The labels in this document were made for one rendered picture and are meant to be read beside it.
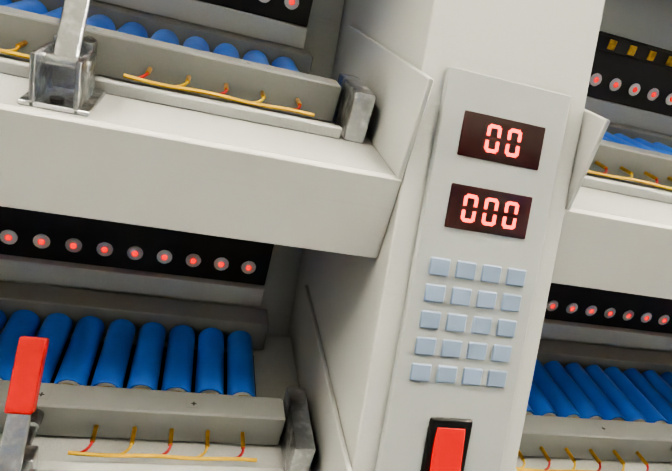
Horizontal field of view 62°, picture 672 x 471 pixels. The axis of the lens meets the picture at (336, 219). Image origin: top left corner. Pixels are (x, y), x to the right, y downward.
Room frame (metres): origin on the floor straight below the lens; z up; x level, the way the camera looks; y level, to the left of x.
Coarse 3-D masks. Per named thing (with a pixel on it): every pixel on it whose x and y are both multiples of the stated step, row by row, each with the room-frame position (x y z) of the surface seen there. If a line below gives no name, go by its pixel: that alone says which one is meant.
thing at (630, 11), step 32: (320, 0) 0.46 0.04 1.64; (608, 0) 0.53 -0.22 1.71; (640, 0) 0.54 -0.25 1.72; (320, 32) 0.46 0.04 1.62; (608, 32) 0.53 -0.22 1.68; (640, 32) 0.54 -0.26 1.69; (320, 64) 0.47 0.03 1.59; (288, 256) 0.47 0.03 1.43; (288, 288) 0.47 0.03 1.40; (288, 320) 0.47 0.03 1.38
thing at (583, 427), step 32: (576, 288) 0.49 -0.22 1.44; (544, 320) 0.49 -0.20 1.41; (576, 320) 0.50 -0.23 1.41; (608, 320) 0.51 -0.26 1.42; (640, 320) 0.52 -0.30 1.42; (544, 352) 0.48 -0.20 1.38; (576, 352) 0.49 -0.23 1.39; (608, 352) 0.50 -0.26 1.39; (640, 352) 0.52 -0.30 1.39; (544, 384) 0.44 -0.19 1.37; (576, 384) 0.45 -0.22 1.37; (608, 384) 0.46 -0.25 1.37; (640, 384) 0.48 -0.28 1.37; (544, 416) 0.39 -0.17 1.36; (576, 416) 0.42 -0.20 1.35; (608, 416) 0.43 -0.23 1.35; (640, 416) 0.43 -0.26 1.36; (544, 448) 0.38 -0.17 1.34; (576, 448) 0.39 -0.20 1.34; (608, 448) 0.40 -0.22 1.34; (640, 448) 0.40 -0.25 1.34
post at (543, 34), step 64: (384, 0) 0.36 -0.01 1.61; (448, 0) 0.28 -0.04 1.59; (512, 0) 0.29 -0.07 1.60; (576, 0) 0.29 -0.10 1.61; (448, 64) 0.28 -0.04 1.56; (512, 64) 0.29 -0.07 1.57; (576, 64) 0.30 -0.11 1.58; (576, 128) 0.30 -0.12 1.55; (320, 256) 0.41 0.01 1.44; (384, 256) 0.28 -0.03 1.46; (320, 320) 0.38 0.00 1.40; (384, 320) 0.28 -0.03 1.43; (384, 384) 0.28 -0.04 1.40; (512, 448) 0.30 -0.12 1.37
